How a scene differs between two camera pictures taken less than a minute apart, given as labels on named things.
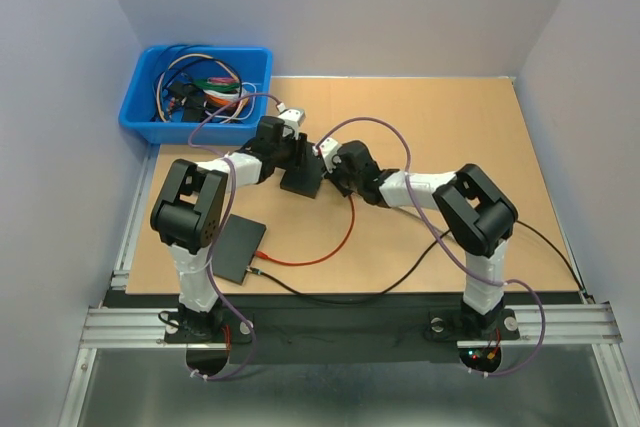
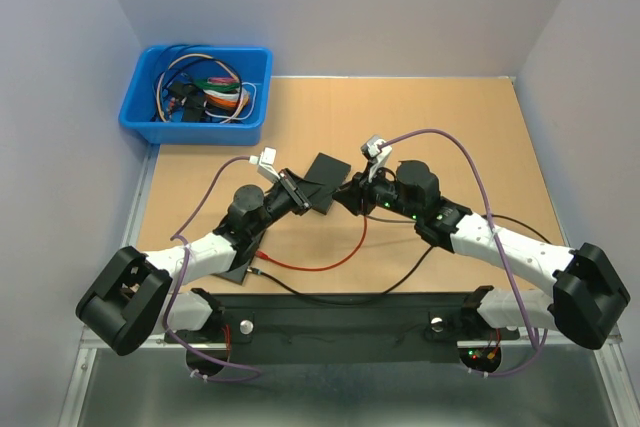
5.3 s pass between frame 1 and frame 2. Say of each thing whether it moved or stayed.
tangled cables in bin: stayed
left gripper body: moved
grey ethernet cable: moved
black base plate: stayed
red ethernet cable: moved
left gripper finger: moved
